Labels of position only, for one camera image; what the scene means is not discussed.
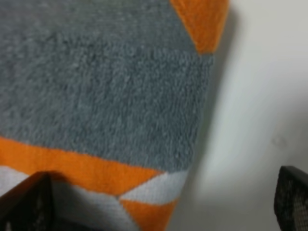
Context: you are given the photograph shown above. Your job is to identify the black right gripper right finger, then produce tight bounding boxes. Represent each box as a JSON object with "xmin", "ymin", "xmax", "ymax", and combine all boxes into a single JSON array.
[{"xmin": 274, "ymin": 166, "xmax": 308, "ymax": 231}]

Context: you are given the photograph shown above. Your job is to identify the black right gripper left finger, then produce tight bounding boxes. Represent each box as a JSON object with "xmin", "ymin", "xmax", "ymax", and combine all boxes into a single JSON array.
[{"xmin": 0, "ymin": 171, "xmax": 55, "ymax": 231}]

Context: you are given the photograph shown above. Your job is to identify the grey towel with orange pattern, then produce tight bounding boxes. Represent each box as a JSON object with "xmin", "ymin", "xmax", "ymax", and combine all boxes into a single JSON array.
[{"xmin": 0, "ymin": 0, "xmax": 229, "ymax": 231}]

